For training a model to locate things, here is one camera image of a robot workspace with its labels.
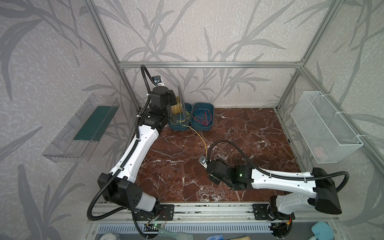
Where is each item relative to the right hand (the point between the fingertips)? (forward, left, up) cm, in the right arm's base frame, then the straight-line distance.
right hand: (209, 162), depth 76 cm
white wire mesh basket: (+1, -48, +20) cm, 53 cm away
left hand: (+28, +20, +28) cm, 44 cm away
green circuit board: (-27, +29, -15) cm, 42 cm away
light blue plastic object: (-28, -53, -15) cm, 62 cm away
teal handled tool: (-30, +14, -12) cm, 35 cm away
